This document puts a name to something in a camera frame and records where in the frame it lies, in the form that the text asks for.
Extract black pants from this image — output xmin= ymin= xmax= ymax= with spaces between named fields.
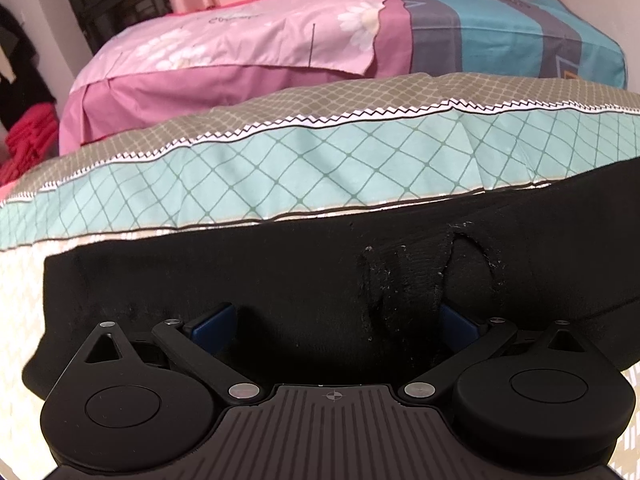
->
xmin=22 ymin=160 xmax=639 ymax=397

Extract zigzag patterned bedsheet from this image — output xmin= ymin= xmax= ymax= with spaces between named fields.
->
xmin=1 ymin=74 xmax=639 ymax=479

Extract red clothes pile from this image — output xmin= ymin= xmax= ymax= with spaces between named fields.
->
xmin=1 ymin=103 xmax=58 ymax=185

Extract black hanging garment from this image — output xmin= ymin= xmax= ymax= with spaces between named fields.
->
xmin=1 ymin=6 xmax=56 ymax=131

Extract blue grey striped pillow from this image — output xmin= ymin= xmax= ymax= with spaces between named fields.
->
xmin=402 ymin=0 xmax=627 ymax=89

